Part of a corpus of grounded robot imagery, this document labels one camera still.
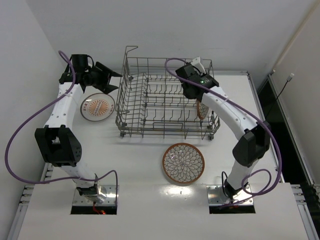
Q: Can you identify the floral plate orange rim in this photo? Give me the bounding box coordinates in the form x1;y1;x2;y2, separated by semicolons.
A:
196;100;209;120
162;142;205;185

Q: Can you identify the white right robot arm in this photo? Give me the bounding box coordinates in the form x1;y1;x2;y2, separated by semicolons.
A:
175;59;270;200

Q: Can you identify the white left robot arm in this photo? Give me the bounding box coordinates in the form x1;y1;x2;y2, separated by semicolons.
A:
34;60;121;204

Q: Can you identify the orange sunburst glass plate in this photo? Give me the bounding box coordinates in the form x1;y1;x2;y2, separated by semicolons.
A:
80;93;116;122

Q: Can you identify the floral plate orange rim front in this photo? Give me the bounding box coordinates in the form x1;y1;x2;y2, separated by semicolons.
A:
162;142;205;185

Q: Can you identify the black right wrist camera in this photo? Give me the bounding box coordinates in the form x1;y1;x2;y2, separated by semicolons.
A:
200;74;220;89

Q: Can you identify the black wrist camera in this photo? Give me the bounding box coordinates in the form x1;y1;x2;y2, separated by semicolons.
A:
71;54;95;72
200;74;220;89

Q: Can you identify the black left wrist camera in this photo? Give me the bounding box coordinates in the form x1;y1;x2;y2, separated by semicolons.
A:
71;54;95;72

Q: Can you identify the grey wire dish rack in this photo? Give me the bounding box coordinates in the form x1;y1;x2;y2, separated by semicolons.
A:
115;45;221;140

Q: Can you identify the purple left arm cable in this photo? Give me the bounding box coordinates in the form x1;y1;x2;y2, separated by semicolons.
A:
4;50;119;206

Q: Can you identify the black cable with grey plug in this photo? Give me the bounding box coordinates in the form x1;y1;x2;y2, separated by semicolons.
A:
264;72;295;118

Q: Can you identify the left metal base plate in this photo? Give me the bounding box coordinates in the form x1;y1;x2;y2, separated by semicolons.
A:
72;185;119;207

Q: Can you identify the metal base plate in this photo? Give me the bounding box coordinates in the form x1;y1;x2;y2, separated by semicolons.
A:
206;185;254;207
72;185;119;207

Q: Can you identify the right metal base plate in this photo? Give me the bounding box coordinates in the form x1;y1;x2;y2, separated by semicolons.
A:
206;185;254;207

